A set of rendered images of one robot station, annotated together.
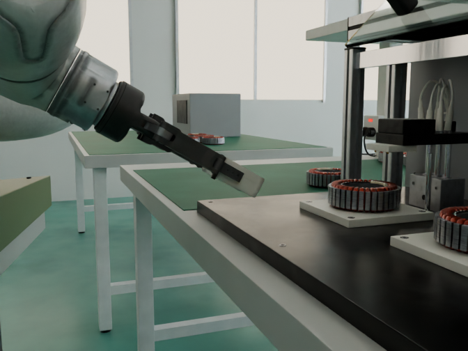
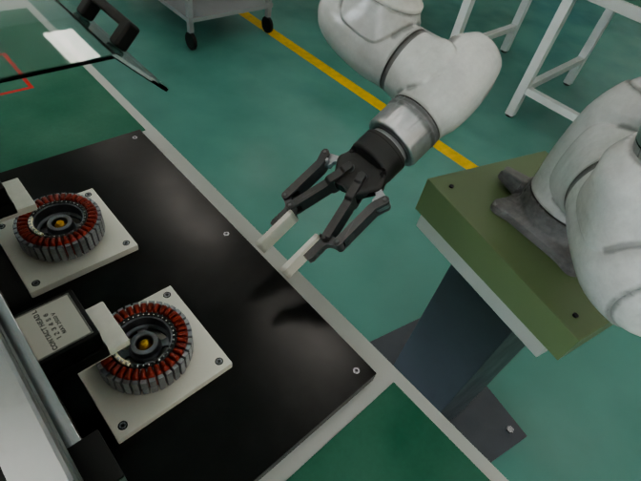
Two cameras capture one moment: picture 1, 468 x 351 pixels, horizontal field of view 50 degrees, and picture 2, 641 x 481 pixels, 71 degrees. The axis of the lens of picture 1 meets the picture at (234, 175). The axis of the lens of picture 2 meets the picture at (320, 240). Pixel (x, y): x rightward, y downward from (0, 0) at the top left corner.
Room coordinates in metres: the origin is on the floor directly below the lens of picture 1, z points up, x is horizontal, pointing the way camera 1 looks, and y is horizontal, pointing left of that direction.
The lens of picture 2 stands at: (1.09, -0.18, 1.32)
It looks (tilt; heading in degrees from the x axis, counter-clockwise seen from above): 47 degrees down; 148
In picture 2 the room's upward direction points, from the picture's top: 13 degrees clockwise
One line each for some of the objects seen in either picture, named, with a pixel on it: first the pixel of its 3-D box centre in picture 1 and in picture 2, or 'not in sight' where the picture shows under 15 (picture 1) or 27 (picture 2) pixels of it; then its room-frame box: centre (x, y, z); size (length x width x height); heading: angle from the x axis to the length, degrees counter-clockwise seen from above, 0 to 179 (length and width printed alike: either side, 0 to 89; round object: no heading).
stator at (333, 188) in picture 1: (363, 194); (145, 345); (0.78, -0.21, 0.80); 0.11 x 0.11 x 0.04
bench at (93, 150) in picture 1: (171, 199); not in sight; (2.97, 0.38, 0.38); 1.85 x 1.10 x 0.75; 20
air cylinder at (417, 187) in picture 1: (435, 191); not in sight; (0.83, -0.34, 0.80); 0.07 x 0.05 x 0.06; 20
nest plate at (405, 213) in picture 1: (363, 209); (148, 355); (0.78, -0.21, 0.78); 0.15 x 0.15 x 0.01; 20
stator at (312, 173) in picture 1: (329, 177); not in sight; (1.19, -0.23, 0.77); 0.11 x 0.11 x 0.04
